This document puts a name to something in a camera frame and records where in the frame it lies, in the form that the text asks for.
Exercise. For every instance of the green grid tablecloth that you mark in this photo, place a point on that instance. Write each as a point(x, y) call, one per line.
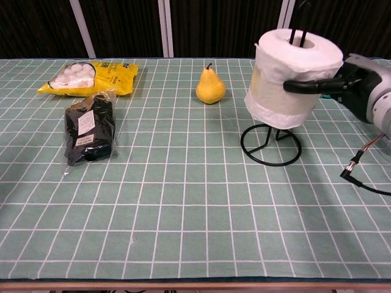
point(195, 189)

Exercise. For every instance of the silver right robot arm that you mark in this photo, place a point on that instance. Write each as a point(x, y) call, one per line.
point(383, 113)

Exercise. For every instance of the white paper towel roll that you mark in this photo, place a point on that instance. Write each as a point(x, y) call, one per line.
point(281, 100)

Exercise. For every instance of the black grey right robot hand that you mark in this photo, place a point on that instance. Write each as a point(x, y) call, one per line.
point(357, 88)

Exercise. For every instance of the black item in clear bag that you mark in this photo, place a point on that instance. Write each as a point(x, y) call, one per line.
point(91, 137)

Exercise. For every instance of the yellow bag of cotton balls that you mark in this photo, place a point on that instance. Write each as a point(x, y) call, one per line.
point(113, 77)

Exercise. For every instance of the white frame post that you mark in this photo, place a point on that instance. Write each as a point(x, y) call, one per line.
point(288, 13)
point(161, 27)
point(169, 27)
point(82, 30)

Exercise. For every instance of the yellow pear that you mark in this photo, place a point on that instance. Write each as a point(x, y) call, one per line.
point(210, 88)

